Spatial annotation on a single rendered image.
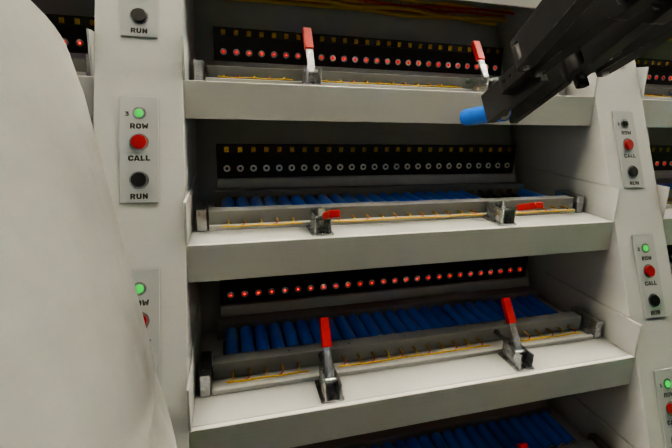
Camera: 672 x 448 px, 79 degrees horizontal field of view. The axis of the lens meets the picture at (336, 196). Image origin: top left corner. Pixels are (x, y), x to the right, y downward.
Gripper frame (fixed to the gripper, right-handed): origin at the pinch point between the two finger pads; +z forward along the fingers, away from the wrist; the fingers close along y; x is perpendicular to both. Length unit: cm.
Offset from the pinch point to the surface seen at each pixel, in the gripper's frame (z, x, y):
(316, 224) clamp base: 21.3, 6.2, 14.8
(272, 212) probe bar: 25.2, 3.3, 19.5
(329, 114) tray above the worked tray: 19.7, -8.2, 12.0
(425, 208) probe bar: 24.9, 3.6, -2.3
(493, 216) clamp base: 22.8, 5.8, -11.8
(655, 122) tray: 18.5, -8.0, -44.0
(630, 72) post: 15.9, -15.6, -38.6
